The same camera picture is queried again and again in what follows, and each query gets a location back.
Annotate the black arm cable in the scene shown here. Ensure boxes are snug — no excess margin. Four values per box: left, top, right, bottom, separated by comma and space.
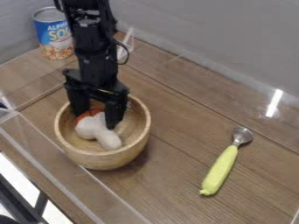
109, 29, 130, 66

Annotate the clear acrylic corner bracket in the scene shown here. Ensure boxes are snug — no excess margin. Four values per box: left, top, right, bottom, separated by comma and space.
115, 27, 134, 65

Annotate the clear acrylic front panel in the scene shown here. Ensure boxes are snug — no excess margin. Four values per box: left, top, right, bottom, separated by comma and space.
0, 96, 152, 224

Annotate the plush mushroom toy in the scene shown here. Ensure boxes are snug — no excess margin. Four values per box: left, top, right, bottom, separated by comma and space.
74, 108, 122, 151

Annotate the brown wooden bowl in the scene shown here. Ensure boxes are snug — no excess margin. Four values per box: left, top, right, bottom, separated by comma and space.
53, 95, 150, 171

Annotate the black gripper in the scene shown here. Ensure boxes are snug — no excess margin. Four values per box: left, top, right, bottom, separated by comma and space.
61, 52, 129, 130

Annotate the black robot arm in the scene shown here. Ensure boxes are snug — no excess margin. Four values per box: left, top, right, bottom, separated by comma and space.
53, 0, 129, 130

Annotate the green handled metal scoop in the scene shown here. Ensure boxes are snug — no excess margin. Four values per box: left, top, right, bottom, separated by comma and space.
198, 126, 253, 196

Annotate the blue alphabet soup can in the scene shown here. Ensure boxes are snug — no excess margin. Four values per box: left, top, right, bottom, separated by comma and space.
31, 6, 71, 60

